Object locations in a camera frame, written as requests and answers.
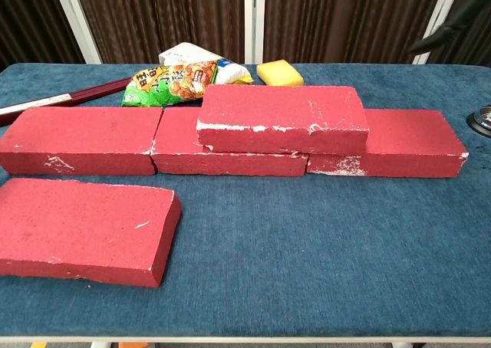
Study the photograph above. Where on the green orange snack bag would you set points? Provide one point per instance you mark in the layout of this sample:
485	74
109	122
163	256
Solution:
165	87

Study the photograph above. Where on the brown pleated partition panel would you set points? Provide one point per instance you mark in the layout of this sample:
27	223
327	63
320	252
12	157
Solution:
345	18
165	14
475	49
27	18

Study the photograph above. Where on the metal bowl at edge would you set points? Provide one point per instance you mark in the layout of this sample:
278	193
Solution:
481	120

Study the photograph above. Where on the yellow sponge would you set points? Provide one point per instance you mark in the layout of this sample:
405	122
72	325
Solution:
280	74

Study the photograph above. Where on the blue felt table cover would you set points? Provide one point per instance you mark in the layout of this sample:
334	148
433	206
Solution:
287	248

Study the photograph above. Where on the long dark red box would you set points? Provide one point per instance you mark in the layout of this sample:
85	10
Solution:
57	100

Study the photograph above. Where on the red brick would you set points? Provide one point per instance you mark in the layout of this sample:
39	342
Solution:
84	133
414	141
76	225
280	110
176	141

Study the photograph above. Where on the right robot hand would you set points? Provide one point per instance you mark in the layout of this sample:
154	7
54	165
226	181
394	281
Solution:
449	30

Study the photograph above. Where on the white yellow snack bag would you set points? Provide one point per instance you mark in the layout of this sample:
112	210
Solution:
230	74

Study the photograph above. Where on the white partition post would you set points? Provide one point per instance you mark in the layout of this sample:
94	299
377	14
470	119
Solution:
437	14
253	18
76	22

